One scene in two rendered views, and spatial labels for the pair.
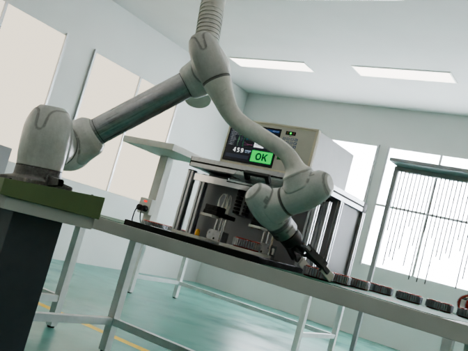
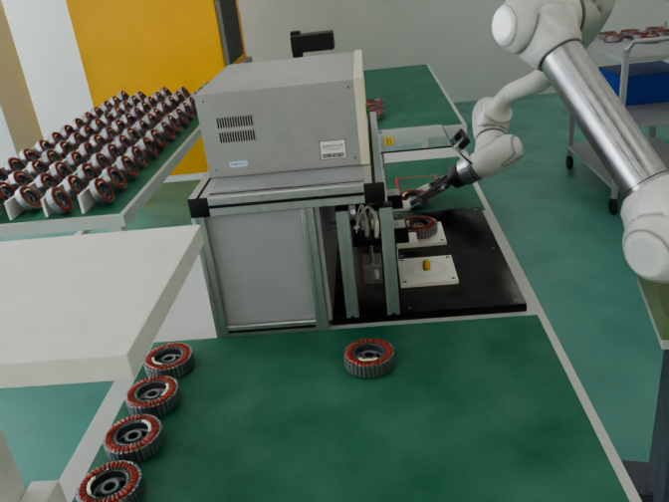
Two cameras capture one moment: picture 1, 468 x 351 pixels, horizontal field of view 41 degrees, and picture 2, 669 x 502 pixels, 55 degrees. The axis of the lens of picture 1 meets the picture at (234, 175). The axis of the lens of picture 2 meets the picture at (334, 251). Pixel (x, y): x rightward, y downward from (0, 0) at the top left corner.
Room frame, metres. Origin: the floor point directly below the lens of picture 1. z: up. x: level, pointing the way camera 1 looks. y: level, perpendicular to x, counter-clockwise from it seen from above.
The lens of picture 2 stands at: (3.51, 1.29, 1.58)
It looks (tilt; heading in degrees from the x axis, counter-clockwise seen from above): 25 degrees down; 240
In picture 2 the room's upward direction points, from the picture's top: 7 degrees counter-clockwise
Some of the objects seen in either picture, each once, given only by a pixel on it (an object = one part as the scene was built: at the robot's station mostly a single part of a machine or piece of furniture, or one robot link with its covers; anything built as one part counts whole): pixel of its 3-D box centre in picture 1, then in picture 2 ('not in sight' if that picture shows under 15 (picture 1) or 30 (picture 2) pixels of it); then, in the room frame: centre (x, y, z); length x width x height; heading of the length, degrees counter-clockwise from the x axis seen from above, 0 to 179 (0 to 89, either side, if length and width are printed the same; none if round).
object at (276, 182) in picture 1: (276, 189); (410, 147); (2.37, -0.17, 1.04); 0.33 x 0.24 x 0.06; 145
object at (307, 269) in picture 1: (318, 273); (413, 199); (2.21, -0.38, 0.77); 0.11 x 0.11 x 0.04
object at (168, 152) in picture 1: (157, 186); (91, 417); (3.46, 0.40, 0.98); 0.37 x 0.35 x 0.46; 55
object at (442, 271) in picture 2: (196, 236); (426, 270); (2.53, 0.08, 0.78); 0.15 x 0.15 x 0.01; 55
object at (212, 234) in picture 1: (216, 237); (372, 268); (2.65, 0.00, 0.80); 0.07 x 0.05 x 0.06; 55
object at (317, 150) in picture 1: (287, 158); (292, 109); (2.72, -0.21, 1.22); 0.44 x 0.39 x 0.20; 55
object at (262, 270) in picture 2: not in sight; (263, 273); (2.98, 0.02, 0.91); 0.28 x 0.03 x 0.32; 145
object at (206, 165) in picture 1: (278, 184); (298, 155); (2.73, -0.20, 1.09); 0.68 x 0.44 x 0.05; 55
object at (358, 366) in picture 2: (153, 225); (368, 357); (2.88, 0.30, 0.77); 0.11 x 0.11 x 0.04
